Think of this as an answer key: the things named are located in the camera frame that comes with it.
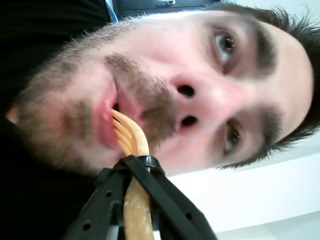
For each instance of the dark-haired bearded man's head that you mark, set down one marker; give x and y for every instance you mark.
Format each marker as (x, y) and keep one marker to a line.
(200, 87)

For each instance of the black t-shirt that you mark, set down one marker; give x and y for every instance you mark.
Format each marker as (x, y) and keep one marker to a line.
(37, 37)

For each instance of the black band around fork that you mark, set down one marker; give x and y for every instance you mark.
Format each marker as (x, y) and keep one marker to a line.
(152, 163)

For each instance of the orange wooden fork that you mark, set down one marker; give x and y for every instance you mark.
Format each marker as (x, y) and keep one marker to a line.
(136, 212)

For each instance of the blue strip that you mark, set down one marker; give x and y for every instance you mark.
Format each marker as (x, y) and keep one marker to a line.
(111, 10)

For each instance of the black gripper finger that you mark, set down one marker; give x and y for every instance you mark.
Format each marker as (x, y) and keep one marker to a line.
(100, 200)
(180, 220)

